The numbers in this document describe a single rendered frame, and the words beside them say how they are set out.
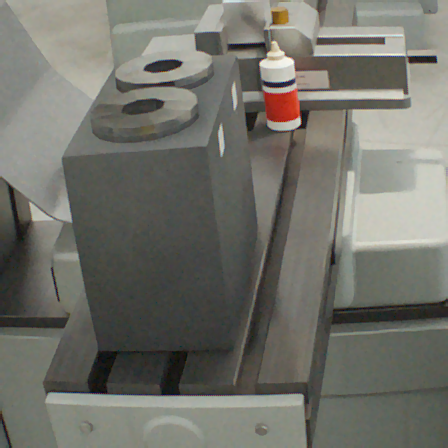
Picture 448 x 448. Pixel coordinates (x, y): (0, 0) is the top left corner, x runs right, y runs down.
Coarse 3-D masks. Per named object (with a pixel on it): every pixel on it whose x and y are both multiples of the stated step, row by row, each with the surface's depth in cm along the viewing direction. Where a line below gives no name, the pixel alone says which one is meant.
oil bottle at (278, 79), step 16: (272, 48) 138; (272, 64) 138; (288, 64) 138; (272, 80) 139; (288, 80) 139; (272, 96) 140; (288, 96) 140; (272, 112) 141; (288, 112) 140; (272, 128) 142; (288, 128) 141
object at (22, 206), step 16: (0, 192) 163; (16, 192) 169; (0, 208) 163; (16, 208) 169; (0, 224) 163; (16, 224) 170; (0, 240) 163; (16, 240) 170; (0, 256) 162; (0, 272) 162; (0, 432) 157
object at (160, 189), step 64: (128, 64) 109; (192, 64) 106; (128, 128) 94; (192, 128) 96; (128, 192) 95; (192, 192) 95; (128, 256) 98; (192, 256) 97; (128, 320) 101; (192, 320) 100
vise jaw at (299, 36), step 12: (288, 12) 149; (300, 12) 149; (312, 12) 152; (276, 24) 144; (288, 24) 144; (300, 24) 145; (312, 24) 148; (276, 36) 144; (288, 36) 144; (300, 36) 143; (312, 36) 144; (288, 48) 144; (300, 48) 144; (312, 48) 144
